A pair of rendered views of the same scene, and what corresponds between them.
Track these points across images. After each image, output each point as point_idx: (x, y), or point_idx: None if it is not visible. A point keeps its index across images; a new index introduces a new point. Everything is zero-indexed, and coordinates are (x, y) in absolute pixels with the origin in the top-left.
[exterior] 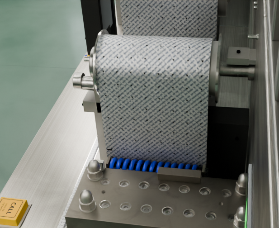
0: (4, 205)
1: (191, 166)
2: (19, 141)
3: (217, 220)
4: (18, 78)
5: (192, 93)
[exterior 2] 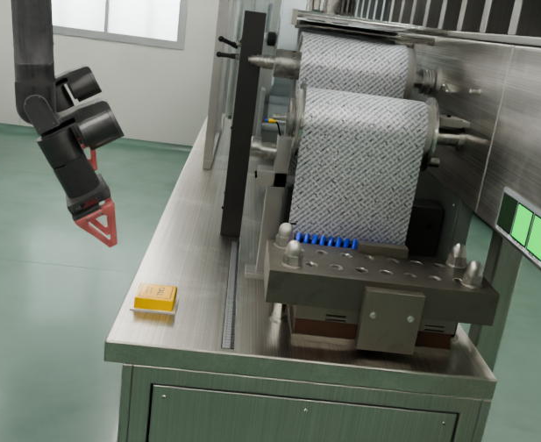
0: (150, 288)
1: None
2: (5, 345)
3: (444, 281)
4: None
5: (406, 151)
